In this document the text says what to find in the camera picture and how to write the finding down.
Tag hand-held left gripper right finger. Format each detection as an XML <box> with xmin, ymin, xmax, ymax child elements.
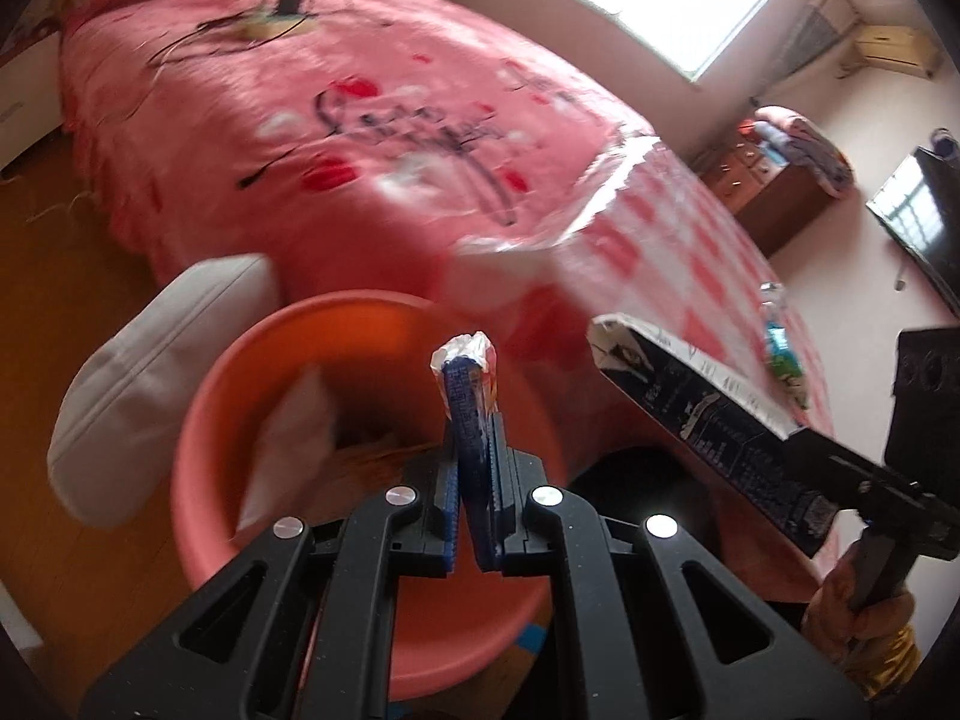
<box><xmin>477</xmin><ymin>417</ymin><xmax>871</xmax><ymax>720</ymax></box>

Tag dark printed wrapper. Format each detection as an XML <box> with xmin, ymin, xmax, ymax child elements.
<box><xmin>586</xmin><ymin>313</ymin><xmax>838</xmax><ymax>560</ymax></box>

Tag white nightstand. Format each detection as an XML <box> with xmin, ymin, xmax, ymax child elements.
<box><xmin>0</xmin><ymin>22</ymin><xmax>65</xmax><ymax>178</ymax></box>

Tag pink checked bed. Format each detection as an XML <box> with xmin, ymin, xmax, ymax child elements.
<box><xmin>58</xmin><ymin>0</ymin><xmax>835</xmax><ymax>437</ymax></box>

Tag window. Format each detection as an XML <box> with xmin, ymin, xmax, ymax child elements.
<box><xmin>529</xmin><ymin>0</ymin><xmax>793</xmax><ymax>85</ymax></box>

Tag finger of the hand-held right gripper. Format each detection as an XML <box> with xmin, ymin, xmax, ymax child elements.
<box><xmin>783</xmin><ymin>427</ymin><xmax>932</xmax><ymax>527</ymax></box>

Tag white cushion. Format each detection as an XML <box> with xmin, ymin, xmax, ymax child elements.
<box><xmin>46</xmin><ymin>253</ymin><xmax>283</xmax><ymax>530</ymax></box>

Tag black cable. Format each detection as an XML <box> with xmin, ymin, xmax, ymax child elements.
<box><xmin>97</xmin><ymin>11</ymin><xmax>252</xmax><ymax>122</ymax></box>

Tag brown wooden cabinet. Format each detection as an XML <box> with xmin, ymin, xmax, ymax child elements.
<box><xmin>690</xmin><ymin>116</ymin><xmax>838</xmax><ymax>257</ymax></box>

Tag orange plastic basin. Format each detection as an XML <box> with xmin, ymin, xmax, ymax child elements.
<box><xmin>171</xmin><ymin>289</ymin><xmax>574</xmax><ymax>700</ymax></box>

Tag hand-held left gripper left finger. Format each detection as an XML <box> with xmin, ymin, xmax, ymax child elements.
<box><xmin>79</xmin><ymin>441</ymin><xmax>462</xmax><ymax>720</ymax></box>

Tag black television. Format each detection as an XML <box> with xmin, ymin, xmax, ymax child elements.
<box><xmin>866</xmin><ymin>146</ymin><xmax>960</xmax><ymax>320</ymax></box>

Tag colourful crumpled wrapper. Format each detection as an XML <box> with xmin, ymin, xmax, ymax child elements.
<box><xmin>759</xmin><ymin>281</ymin><xmax>809</xmax><ymax>410</ymax></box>

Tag white feather print packet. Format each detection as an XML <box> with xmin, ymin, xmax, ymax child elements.
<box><xmin>238</xmin><ymin>371</ymin><xmax>338</xmax><ymax>535</ymax></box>

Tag person's right hand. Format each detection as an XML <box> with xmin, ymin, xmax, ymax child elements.
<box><xmin>801</xmin><ymin>544</ymin><xmax>920</xmax><ymax>667</ymax></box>

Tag grey lace curtain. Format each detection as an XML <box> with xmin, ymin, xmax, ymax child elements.
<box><xmin>765</xmin><ymin>0</ymin><xmax>860</xmax><ymax>103</ymax></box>

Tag blue white wrapper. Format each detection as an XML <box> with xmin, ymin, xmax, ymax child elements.
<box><xmin>431</xmin><ymin>331</ymin><xmax>502</xmax><ymax>572</ymax></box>

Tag beige air conditioner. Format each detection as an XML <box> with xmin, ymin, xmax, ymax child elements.
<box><xmin>836</xmin><ymin>24</ymin><xmax>943</xmax><ymax>80</ymax></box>

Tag beige power strip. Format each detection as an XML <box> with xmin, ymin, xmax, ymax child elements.
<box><xmin>236</xmin><ymin>13</ymin><xmax>316</xmax><ymax>43</ymax></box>

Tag cardboard box with blue tape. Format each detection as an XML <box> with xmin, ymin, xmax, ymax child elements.
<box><xmin>390</xmin><ymin>619</ymin><xmax>554</xmax><ymax>720</ymax></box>

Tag folded blankets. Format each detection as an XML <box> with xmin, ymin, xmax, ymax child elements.
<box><xmin>750</xmin><ymin>105</ymin><xmax>856</xmax><ymax>200</ymax></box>

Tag person's right forearm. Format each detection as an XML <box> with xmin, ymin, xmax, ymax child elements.
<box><xmin>836</xmin><ymin>619</ymin><xmax>925</xmax><ymax>700</ymax></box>

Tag white cord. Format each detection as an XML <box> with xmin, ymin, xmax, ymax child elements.
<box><xmin>26</xmin><ymin>191</ymin><xmax>95</xmax><ymax>227</ymax></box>

